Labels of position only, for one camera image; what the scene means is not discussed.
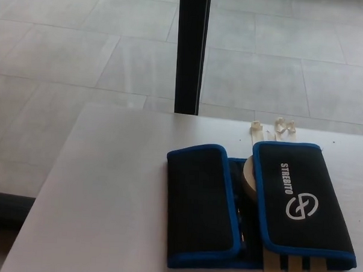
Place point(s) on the black blue-trimmed folding toolkit case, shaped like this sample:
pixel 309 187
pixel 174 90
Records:
pixel 197 188

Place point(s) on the beige masking tape roll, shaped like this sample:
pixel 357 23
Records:
pixel 249 178

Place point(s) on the black vertical window post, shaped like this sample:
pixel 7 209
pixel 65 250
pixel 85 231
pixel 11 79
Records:
pixel 189 52

